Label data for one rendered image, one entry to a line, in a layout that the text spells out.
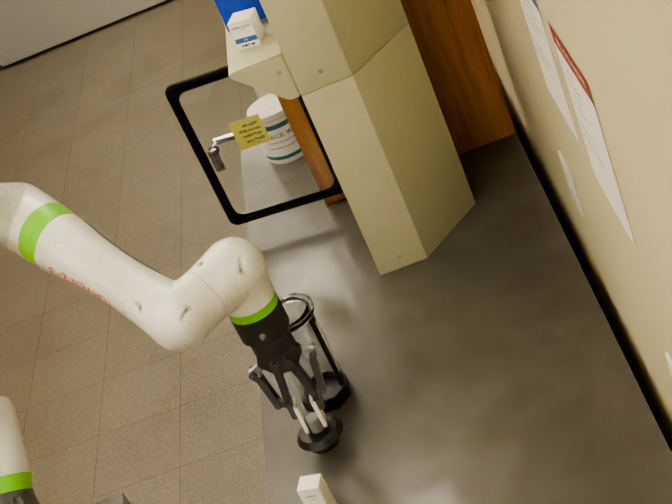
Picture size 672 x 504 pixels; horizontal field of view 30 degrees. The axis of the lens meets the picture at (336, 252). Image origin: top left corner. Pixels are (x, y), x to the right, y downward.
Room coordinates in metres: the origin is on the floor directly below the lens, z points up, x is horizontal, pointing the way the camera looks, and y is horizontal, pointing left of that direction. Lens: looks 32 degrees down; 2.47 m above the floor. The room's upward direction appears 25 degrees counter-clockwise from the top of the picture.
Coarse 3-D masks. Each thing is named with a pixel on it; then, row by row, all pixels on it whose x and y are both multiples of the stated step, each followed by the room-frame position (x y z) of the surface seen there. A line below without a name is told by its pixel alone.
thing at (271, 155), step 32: (192, 96) 2.65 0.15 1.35; (224, 96) 2.63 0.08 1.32; (256, 96) 2.61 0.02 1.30; (224, 128) 2.64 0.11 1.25; (256, 128) 2.62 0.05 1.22; (288, 128) 2.61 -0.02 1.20; (224, 160) 2.65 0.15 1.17; (256, 160) 2.63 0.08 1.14; (288, 160) 2.61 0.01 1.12; (320, 160) 2.59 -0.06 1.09; (256, 192) 2.64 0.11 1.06; (288, 192) 2.62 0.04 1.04
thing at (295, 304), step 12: (288, 300) 2.01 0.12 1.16; (300, 300) 1.99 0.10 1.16; (288, 312) 2.01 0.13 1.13; (300, 312) 2.00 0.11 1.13; (300, 336) 1.92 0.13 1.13; (312, 336) 1.93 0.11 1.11; (300, 360) 1.92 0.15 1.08; (324, 360) 1.93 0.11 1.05; (312, 372) 1.92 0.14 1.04; (324, 372) 1.92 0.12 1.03; (300, 384) 1.94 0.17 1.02; (336, 384) 1.93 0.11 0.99; (324, 396) 1.92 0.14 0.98
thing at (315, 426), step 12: (312, 420) 1.81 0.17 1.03; (336, 420) 1.82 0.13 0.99; (300, 432) 1.83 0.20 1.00; (312, 432) 1.81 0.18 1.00; (324, 432) 1.80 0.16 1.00; (336, 432) 1.79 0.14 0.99; (300, 444) 1.81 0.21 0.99; (312, 444) 1.79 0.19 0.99; (324, 444) 1.78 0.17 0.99; (336, 444) 1.79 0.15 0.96
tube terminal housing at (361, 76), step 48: (288, 0) 2.27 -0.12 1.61; (336, 0) 2.28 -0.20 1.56; (384, 0) 2.36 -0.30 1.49; (288, 48) 2.28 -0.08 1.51; (336, 48) 2.26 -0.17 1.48; (384, 48) 2.33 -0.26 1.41; (336, 96) 2.27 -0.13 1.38; (384, 96) 2.30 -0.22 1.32; (432, 96) 2.38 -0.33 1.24; (336, 144) 2.27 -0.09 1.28; (384, 144) 2.27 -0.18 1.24; (432, 144) 2.35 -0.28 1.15; (384, 192) 2.27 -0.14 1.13; (432, 192) 2.32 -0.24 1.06; (384, 240) 2.27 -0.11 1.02; (432, 240) 2.28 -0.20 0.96
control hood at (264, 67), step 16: (272, 32) 2.40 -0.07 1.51; (256, 48) 2.36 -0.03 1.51; (272, 48) 2.32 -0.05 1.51; (240, 64) 2.32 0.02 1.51; (256, 64) 2.29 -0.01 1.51; (272, 64) 2.28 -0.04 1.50; (240, 80) 2.29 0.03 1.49; (256, 80) 2.29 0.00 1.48; (272, 80) 2.28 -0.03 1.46; (288, 80) 2.28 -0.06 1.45; (288, 96) 2.28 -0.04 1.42
